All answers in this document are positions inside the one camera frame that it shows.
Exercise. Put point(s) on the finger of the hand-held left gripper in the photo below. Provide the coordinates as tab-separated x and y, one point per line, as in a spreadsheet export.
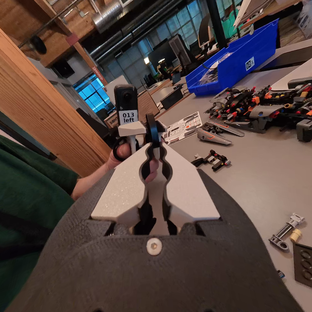
131	128
163	130

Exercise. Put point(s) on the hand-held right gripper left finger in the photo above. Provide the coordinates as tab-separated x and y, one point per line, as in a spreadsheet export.
119	195

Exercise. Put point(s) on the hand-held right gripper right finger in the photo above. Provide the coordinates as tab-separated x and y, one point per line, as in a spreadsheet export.
192	195

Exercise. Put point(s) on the black lego axle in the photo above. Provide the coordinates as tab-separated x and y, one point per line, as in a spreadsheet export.
284	230

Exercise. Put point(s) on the dark grey lego connector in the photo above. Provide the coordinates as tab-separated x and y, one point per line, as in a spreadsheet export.
280	245

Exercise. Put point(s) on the light grey lego joint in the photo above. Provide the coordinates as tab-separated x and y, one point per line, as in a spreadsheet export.
296	218

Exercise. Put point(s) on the person's left forearm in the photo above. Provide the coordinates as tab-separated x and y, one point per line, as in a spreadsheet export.
90	180

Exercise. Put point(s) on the black white lego sub-assembly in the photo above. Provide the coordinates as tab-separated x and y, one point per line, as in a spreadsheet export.
214	159

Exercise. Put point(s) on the partly built lego car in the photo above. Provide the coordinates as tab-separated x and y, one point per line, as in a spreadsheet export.
243	109

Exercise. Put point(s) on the tan lego pin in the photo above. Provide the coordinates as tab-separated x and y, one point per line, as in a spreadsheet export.
295	235

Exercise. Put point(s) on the small blue lego piece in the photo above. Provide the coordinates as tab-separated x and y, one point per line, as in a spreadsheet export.
280	273

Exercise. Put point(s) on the person's left hand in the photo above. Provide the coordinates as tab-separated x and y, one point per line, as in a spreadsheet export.
119	153

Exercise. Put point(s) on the white board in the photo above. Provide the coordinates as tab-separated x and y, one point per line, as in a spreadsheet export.
120	81

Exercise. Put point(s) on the white sticker sheet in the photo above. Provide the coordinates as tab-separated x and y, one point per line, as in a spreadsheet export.
180	129

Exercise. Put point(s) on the brown cardboard box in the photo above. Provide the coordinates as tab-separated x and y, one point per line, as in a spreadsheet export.
148	104

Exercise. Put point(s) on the black desktop device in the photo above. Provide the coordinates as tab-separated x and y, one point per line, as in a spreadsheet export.
171	98

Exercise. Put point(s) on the red hanging sign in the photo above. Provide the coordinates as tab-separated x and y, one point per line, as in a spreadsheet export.
98	74

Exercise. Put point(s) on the dark leaning board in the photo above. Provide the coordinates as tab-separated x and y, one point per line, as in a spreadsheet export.
92	124

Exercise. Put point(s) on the clear plastic parts bags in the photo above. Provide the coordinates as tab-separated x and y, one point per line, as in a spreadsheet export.
209	75

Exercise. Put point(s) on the grey computer monitor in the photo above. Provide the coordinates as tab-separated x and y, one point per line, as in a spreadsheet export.
180	48

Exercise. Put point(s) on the wooden pillar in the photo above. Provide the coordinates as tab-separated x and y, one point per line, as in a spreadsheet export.
48	109

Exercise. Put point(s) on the blue storage bin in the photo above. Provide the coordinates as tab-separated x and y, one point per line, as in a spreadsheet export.
231	70

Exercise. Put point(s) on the person's green shirt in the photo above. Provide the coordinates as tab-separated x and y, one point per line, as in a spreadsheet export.
29	182

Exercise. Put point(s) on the black pole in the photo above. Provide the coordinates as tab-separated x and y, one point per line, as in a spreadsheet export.
218	22

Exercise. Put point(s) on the white book stand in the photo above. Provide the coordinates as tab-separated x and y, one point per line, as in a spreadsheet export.
302	69

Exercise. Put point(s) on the black wall screen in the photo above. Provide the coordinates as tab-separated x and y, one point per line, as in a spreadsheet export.
160	56

